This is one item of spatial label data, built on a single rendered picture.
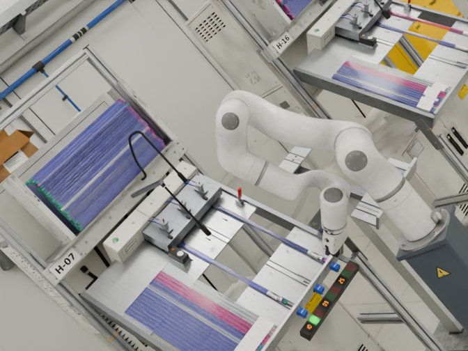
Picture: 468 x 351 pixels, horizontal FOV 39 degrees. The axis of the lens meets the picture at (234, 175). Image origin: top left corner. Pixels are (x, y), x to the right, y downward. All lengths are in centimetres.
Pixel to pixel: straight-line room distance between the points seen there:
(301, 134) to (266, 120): 12
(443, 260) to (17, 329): 256
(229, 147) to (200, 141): 246
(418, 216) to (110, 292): 115
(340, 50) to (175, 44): 166
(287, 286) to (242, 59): 138
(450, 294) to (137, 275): 112
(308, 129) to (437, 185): 140
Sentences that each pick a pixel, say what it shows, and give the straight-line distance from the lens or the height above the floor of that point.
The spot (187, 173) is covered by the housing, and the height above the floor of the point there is 125.
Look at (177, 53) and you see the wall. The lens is 464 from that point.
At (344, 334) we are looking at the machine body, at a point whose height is 32.
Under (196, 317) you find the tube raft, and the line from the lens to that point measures 239.
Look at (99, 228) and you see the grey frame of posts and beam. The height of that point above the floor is 135.
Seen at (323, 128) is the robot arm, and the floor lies 117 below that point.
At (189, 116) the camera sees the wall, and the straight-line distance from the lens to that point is 452.
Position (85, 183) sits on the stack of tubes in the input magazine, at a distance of 256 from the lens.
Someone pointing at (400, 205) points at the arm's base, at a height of 85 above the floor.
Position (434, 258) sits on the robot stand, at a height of 64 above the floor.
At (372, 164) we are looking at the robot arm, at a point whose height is 102.
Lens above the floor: 166
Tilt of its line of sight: 11 degrees down
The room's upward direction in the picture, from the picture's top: 42 degrees counter-clockwise
